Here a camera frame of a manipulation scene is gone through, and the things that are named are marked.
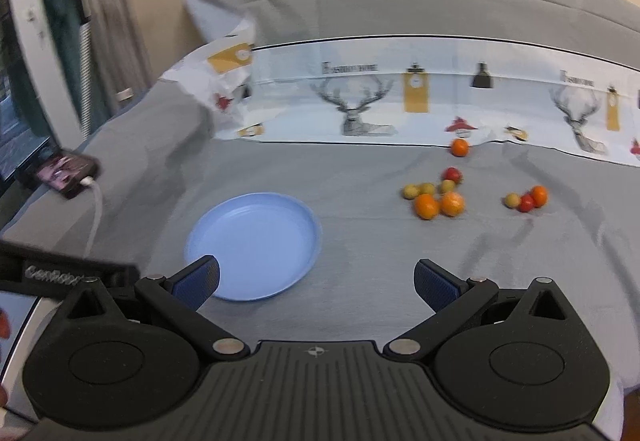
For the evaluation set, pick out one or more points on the red cherry tomato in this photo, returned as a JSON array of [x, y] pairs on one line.
[[452, 174]]

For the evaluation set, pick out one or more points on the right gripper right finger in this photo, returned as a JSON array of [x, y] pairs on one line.
[[456, 303]]

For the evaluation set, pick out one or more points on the blue plastic plate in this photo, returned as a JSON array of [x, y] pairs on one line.
[[264, 244]]

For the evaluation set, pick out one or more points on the small orange cluster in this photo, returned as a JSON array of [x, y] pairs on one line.
[[540, 196]]

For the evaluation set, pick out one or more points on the grey bed sheet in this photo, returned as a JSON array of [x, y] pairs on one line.
[[162, 170]]

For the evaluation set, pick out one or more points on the black smartphone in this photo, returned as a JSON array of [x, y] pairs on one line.
[[64, 171]]

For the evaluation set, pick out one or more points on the yellow-green longan fruit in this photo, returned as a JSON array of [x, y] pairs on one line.
[[410, 191], [447, 186], [427, 188], [512, 200]]

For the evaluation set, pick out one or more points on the red tomato cluster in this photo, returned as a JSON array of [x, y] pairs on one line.
[[527, 203]]

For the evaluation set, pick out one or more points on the grey curtain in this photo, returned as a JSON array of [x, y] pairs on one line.
[[119, 59]]

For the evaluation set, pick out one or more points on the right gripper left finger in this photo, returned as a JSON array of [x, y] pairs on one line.
[[173, 302]]

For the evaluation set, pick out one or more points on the deer print pillow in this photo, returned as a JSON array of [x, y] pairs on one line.
[[560, 74]]

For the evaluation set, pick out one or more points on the orange mandarin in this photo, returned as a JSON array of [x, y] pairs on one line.
[[452, 204], [426, 207]]

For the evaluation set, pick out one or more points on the white door frame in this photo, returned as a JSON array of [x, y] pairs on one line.
[[45, 71]]

